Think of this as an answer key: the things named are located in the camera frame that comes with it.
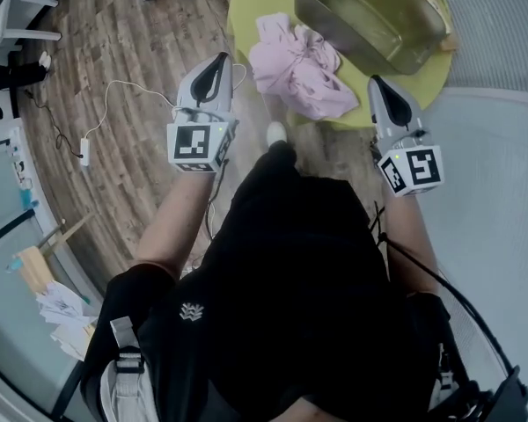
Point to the clear plastic tub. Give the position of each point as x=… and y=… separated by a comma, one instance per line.
x=369, y=20

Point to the curved wooden desk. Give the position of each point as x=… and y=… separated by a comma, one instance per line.
x=33, y=266

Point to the person's right forearm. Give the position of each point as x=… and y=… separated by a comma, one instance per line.
x=407, y=235

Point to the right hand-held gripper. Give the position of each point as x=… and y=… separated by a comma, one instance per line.
x=418, y=169

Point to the pile of white papers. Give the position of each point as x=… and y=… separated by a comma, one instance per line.
x=61, y=306

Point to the white power strip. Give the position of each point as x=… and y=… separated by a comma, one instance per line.
x=85, y=152

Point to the teal bottle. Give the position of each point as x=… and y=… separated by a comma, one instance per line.
x=26, y=198

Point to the person's left forearm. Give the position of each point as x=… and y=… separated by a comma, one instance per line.
x=176, y=222

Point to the white side table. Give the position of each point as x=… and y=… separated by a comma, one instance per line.
x=26, y=33

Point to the person's white shoe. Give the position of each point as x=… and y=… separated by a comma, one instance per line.
x=276, y=133

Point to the small teal object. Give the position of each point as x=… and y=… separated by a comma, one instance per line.
x=14, y=264

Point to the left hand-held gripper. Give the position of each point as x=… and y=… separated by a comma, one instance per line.
x=189, y=145

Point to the wooden tray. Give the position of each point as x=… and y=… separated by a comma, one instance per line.
x=449, y=41

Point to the person's black clothed torso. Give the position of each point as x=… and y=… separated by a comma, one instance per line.
x=290, y=279

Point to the pink clothes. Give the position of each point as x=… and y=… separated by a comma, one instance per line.
x=299, y=73

